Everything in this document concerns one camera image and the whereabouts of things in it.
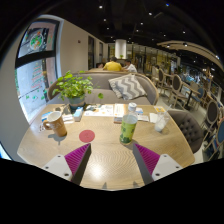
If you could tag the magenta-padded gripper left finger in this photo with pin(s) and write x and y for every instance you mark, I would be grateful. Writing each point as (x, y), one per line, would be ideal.
(77, 159)

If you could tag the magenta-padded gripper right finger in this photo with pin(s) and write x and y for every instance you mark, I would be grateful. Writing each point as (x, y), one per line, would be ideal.
(146, 159)

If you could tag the clear bottle with green label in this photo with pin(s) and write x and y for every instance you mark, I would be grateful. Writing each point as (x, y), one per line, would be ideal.
(128, 129)

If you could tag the flat round red coaster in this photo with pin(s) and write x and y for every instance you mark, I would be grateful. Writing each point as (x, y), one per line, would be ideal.
(87, 136)

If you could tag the brown mug with white interior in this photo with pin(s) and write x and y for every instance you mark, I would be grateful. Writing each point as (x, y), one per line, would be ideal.
(59, 127)

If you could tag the clear plastic cup with straw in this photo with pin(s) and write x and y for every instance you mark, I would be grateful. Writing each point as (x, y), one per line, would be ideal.
(161, 122)

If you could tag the white paper napkin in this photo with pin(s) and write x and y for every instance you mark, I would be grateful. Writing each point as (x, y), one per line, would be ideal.
(152, 118)

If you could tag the white flat packet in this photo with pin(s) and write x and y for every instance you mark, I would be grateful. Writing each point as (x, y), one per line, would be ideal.
(68, 118)

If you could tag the small light blue carton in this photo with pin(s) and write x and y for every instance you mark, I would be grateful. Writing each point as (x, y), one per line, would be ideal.
(78, 114)

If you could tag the white and blue packet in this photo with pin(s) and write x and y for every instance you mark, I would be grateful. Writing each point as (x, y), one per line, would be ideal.
(140, 111)

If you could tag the small yellow card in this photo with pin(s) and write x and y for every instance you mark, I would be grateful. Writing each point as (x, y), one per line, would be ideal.
(159, 109)

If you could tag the grey tufted chair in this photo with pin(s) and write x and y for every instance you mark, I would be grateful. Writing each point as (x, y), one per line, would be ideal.
(188, 128)

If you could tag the flat blue and white box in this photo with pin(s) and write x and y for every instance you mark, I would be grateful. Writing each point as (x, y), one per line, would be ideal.
(45, 116)

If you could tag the printed menu leaflet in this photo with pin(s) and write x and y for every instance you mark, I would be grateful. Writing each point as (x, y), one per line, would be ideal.
(100, 110)

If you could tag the green potted plant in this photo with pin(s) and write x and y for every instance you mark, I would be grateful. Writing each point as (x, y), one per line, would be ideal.
(72, 86)

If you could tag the grey zigzag pillow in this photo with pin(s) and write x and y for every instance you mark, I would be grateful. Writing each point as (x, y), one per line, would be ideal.
(128, 87)

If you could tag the group of dining chairs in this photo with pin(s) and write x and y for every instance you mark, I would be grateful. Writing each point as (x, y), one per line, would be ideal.
(176, 90)

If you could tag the grey curved sofa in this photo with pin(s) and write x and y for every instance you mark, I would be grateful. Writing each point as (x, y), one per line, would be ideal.
(100, 80)

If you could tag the window with holiday decals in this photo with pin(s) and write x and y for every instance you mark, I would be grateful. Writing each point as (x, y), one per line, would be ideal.
(35, 78)

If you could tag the person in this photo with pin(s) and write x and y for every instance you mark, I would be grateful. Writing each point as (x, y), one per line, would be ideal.
(100, 65)
(130, 67)
(112, 66)

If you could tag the white round pillar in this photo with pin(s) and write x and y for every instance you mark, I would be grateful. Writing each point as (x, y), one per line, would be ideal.
(120, 48)

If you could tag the group of ceiling spotlights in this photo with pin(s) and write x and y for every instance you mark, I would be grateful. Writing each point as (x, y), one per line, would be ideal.
(100, 6)

